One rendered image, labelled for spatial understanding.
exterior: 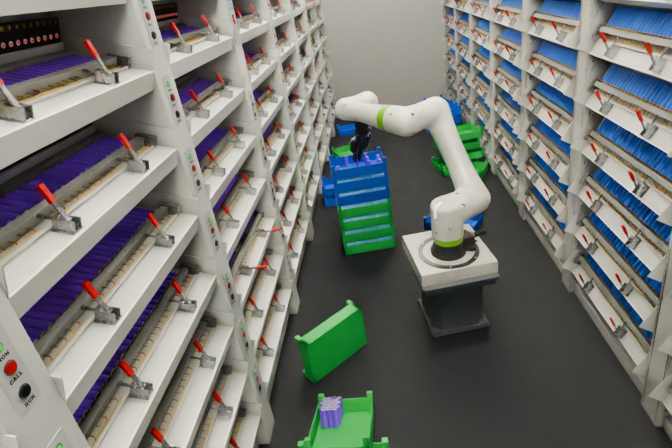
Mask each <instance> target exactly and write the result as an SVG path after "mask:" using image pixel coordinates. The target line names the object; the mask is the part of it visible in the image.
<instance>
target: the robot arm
mask: <svg viewBox="0 0 672 448"><path fill-rule="evenodd" d="M335 114H336V115H337V117H338V118H339V119H341V120H346V121H355V123H354V125H355V135H354V138H350V141H351V150H350V151H351V152H352V153H353V161H354V162H355V163H357V159H358V160H359V161H361V158H362V154H363V152H364V151H365V150H364V149H367V146H368V143H369V140H370V137H371V135H372V134H371V133H370V132H369V130H370V129H372V126H373V127H376V128H378V129H381V130H383V131H386V132H389V133H392V134H395V135H398V136H402V137H409V136H412V135H414V134H415V133H417V132H419V131H421V130H423V129H428V130H429V132H430V133H431V135H432V137H433V139H434V141H435V143H436V144H437V146H438V148H439V150H440V153H441V155H442V157H443V159H444V161H445V164H446V166H447V168H448V171H449V173H450V176H451V179H452V182H453V185H454V188H455V191H454V192H452V193H449V194H446V195H443V196H440V197H437V198H435V199H434V200H433V201H432V202H431V205H430V214H431V230H432V237H433V244H432V245H431V248H430V250H431V254H432V256H433V257H435V258H436V259H439V260H442V261H455V260H458V259H461V258H462V257H464V256H465V254H466V251H471V252H473V251H475V250H476V246H475V242H477V240H475V237H478V236H481V235H484V234H486V230H485V229H483V230H480V231H477V232H474V233H473V232H472V231H467V230H466V229H464V222H465V221H467V220H469V219H471V218H473V217H474V216H476V215H478V214H480V213H482V212H483V211H485V210H486V209H487V208H488V206H489V204H490V200H491V198H490V193H489V191H488V190H487V188H486V187H485V185H484V183H483V182H482V180H481V179H480V177H479V175H478V174H477V172H476V170H475V168H474V166H473V164H472V163H471V161H470V159H469V157H468V155H467V152H466V150H465V148H464V146H463V144H462V141H461V139H460V136H459V134H458V131H457V129H456V126H455V123H454V120H453V117H452V113H451V110H450V107H449V104H448V103H447V101H446V100H444V99H443V98H441V97H431V98H428V99H426V100H424V101H422V102H420V103H417V104H414V105H410V106H398V105H378V98H377V96H376V95H375V94H374V93H373V92H370V91H365V92H362V93H360V94H357V95H355V96H351V97H347V98H342V99H340V100H339V101H338V102H337V103H336V105H335ZM359 145H360V148H359ZM365 145H366V146H365ZM358 148H359V149H358Z"/></svg>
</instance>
